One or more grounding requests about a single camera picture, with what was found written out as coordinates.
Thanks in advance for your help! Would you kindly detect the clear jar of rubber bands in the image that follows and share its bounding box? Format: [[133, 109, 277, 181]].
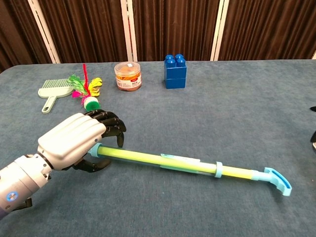
[[114, 61, 143, 91]]

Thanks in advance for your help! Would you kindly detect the small pale green dustpan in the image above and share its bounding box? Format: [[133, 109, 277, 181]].
[[38, 79, 75, 114]]

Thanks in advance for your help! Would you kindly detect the blue felt table cover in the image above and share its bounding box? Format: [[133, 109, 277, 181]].
[[0, 59, 316, 237]]

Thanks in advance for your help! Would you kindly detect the yellow and blue water pump toy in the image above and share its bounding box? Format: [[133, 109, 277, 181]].
[[98, 145, 293, 198]]

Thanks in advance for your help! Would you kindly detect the colourful feather shuttlecock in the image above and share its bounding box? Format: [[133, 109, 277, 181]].
[[67, 63, 103, 111]]

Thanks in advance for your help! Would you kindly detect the brown pleated curtain panel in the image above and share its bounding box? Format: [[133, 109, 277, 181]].
[[218, 0, 316, 61], [37, 0, 129, 64], [132, 0, 221, 62], [0, 0, 53, 74]]

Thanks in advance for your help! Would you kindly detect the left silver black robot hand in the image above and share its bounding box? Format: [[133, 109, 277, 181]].
[[37, 109, 127, 173]]

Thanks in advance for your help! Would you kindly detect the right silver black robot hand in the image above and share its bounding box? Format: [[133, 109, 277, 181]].
[[309, 105, 316, 143]]

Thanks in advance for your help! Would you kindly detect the blue plastic building block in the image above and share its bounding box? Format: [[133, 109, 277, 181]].
[[164, 78, 187, 89], [164, 53, 188, 80]]

